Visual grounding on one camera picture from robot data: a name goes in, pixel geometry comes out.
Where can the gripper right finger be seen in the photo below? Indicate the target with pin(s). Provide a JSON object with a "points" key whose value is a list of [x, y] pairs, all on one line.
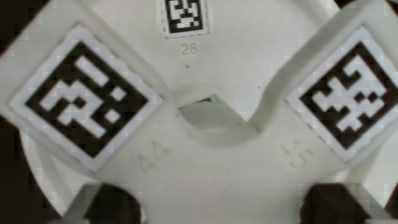
{"points": [[340, 204]]}

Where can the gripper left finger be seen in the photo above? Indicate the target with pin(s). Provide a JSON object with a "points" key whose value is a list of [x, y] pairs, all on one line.
{"points": [[104, 206]]}

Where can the white cylindrical table leg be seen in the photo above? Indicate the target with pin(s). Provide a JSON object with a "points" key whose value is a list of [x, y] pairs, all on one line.
{"points": [[211, 115]]}

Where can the white cross-shaped table base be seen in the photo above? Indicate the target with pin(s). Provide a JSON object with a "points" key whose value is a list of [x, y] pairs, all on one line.
{"points": [[207, 173]]}

